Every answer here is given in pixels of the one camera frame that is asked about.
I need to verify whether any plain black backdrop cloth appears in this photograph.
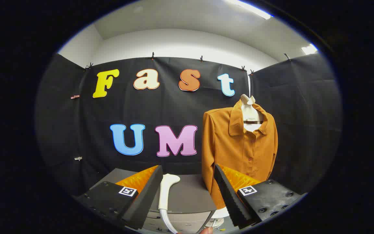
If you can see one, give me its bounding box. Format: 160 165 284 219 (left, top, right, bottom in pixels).
35 54 88 195
250 54 343 195

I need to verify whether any white garment steamer head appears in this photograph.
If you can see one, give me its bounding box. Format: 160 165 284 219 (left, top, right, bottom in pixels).
158 174 181 234

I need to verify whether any row of black clips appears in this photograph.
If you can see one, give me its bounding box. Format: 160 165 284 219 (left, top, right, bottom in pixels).
85 52 291 75

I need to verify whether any orange button shirt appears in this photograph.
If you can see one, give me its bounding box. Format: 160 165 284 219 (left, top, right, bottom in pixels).
201 99 278 210

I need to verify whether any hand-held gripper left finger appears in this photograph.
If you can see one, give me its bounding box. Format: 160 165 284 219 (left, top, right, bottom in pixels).
73 165 163 230

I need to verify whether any long ceiling light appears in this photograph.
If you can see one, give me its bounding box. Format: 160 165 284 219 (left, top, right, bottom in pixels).
229 0 273 20

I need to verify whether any white garment hanger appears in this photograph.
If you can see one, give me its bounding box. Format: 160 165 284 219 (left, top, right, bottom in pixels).
241 94 264 132

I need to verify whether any square ceiling light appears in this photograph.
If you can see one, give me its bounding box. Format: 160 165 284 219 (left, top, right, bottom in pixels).
301 44 318 55

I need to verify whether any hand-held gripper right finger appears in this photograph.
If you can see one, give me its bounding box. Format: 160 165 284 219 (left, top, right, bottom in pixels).
214 164 307 228

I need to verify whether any grey cabinet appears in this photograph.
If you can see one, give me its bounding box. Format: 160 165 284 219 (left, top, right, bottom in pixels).
90 168 217 234

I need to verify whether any white steamer base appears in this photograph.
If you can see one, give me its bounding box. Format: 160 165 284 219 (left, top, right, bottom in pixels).
211 208 230 228

